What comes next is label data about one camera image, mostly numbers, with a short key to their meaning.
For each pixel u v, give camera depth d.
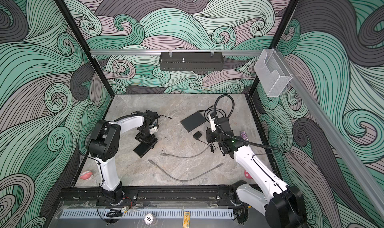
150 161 0.86
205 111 1.10
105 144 0.52
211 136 0.71
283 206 0.37
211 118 0.72
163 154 0.88
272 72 0.78
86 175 0.76
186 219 0.67
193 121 1.02
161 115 1.07
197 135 0.95
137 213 0.70
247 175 0.80
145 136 0.81
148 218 0.63
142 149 0.88
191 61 0.95
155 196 0.74
